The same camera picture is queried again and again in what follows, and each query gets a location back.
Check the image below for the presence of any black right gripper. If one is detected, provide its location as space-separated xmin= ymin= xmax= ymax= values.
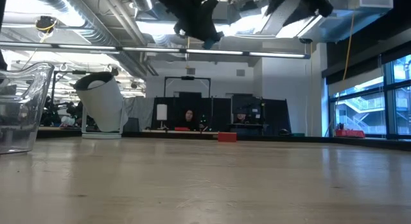
xmin=150 ymin=0 xmax=232 ymax=42

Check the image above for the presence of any red wall charger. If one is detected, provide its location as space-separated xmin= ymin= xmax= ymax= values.
xmin=217 ymin=132 xmax=238 ymax=143

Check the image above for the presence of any long ceiling light fixture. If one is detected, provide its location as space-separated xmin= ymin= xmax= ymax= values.
xmin=0 ymin=40 xmax=311 ymax=60

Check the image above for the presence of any black partition screen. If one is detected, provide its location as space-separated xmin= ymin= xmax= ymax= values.
xmin=150 ymin=92 xmax=292 ymax=135

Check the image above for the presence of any person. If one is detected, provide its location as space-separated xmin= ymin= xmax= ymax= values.
xmin=234 ymin=113 xmax=250 ymax=125
xmin=178 ymin=108 xmax=202 ymax=132

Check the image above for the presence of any black monitor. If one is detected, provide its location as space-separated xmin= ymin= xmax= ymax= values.
xmin=231 ymin=94 xmax=263 ymax=116

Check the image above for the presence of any grey cover cloth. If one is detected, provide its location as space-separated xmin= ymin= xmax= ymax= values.
xmin=123 ymin=97 xmax=155 ymax=132

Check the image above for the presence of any red tray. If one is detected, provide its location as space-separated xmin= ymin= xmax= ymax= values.
xmin=335 ymin=129 xmax=366 ymax=139

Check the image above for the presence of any clear plastic bin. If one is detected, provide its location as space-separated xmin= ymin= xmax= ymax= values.
xmin=0 ymin=62 xmax=55 ymax=155

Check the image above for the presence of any black gantry frame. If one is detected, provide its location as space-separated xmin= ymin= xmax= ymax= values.
xmin=164 ymin=75 xmax=212 ymax=98

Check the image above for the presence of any silver ventilation duct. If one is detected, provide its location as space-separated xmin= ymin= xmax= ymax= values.
xmin=28 ymin=0 xmax=158 ymax=77

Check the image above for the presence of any black table frame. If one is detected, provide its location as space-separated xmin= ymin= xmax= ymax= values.
xmin=37 ymin=129 xmax=411 ymax=151

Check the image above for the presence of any ceiling cable reel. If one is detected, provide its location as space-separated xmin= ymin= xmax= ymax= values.
xmin=35 ymin=15 xmax=58 ymax=34

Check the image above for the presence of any yellow hanging cord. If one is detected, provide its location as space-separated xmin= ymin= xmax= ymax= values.
xmin=342 ymin=12 xmax=356 ymax=82

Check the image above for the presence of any white ceiling duct box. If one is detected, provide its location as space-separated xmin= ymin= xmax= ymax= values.
xmin=327 ymin=0 xmax=394 ymax=12

